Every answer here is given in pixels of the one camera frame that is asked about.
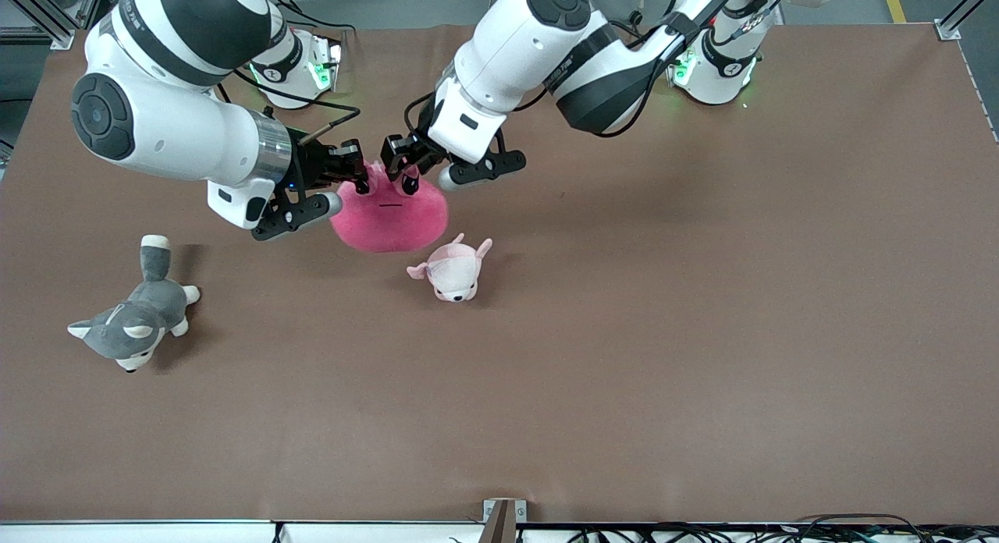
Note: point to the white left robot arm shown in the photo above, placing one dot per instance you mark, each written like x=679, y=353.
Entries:
x=507, y=51

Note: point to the round hot pink plush toy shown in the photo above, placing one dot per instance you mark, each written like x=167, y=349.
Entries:
x=390, y=223

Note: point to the grey and white plush cat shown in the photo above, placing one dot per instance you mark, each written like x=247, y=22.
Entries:
x=144, y=313

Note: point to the white table edge rail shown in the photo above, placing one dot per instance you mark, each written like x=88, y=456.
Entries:
x=156, y=533

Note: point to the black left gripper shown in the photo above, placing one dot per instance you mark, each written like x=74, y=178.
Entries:
x=412, y=150

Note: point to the light pink plush piglet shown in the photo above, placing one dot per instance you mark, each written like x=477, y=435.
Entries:
x=456, y=274

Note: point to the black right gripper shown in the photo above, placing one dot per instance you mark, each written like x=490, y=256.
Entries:
x=310, y=165

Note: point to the metal table edge bracket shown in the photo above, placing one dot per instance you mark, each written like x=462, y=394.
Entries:
x=503, y=519

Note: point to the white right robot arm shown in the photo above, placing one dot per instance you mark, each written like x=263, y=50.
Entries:
x=172, y=129

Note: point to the aluminium frame profile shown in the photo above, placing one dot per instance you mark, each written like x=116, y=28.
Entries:
x=39, y=16
x=960, y=12

